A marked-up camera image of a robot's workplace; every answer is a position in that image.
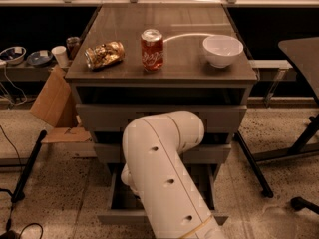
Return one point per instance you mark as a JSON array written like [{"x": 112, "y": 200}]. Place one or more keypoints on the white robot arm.
[{"x": 152, "y": 146}]

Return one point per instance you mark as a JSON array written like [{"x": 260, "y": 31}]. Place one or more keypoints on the grey top drawer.
[{"x": 103, "y": 117}]

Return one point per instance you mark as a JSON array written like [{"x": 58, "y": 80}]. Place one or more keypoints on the grey drawer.
[
  {"x": 203, "y": 154},
  {"x": 123, "y": 208},
  {"x": 103, "y": 117}
]

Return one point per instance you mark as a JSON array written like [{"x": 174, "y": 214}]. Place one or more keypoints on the grey drawer cabinet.
[{"x": 185, "y": 78}]

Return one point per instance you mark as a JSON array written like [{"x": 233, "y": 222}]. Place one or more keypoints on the grey middle drawer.
[{"x": 203, "y": 154}]

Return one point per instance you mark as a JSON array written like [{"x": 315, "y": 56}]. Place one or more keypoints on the grey bottom drawer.
[{"x": 123, "y": 208}]

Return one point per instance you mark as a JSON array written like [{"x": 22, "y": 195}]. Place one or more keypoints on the red soda can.
[{"x": 152, "y": 49}]

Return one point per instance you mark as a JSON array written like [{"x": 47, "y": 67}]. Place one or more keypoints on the white bowl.
[{"x": 221, "y": 51}]

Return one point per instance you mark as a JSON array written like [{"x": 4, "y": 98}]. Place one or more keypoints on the brown cardboard box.
[{"x": 56, "y": 107}]

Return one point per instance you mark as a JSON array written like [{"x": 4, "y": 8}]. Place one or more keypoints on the dark glass jar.
[{"x": 73, "y": 45}]

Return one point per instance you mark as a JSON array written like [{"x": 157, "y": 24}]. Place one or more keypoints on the white paper cup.
[{"x": 61, "y": 56}]

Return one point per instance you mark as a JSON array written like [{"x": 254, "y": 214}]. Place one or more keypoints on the black right stand leg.
[{"x": 266, "y": 190}]

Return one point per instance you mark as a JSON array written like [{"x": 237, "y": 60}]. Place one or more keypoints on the black stand leg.
[
  {"x": 18, "y": 194},
  {"x": 266, "y": 190}
]

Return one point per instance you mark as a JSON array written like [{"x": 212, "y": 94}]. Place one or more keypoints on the blue bowl right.
[{"x": 40, "y": 58}]

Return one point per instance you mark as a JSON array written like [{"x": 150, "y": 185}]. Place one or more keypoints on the blue bowl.
[
  {"x": 13, "y": 55},
  {"x": 40, "y": 58}
]

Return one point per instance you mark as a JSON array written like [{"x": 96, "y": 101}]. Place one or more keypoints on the dark side table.
[{"x": 303, "y": 54}]

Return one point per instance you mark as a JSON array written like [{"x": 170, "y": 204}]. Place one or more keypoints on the blue bowl left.
[{"x": 13, "y": 55}]

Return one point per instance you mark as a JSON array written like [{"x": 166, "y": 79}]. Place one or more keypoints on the black chair base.
[{"x": 299, "y": 203}]

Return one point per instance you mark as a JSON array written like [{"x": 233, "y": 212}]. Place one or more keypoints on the black left stand leg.
[{"x": 18, "y": 194}]

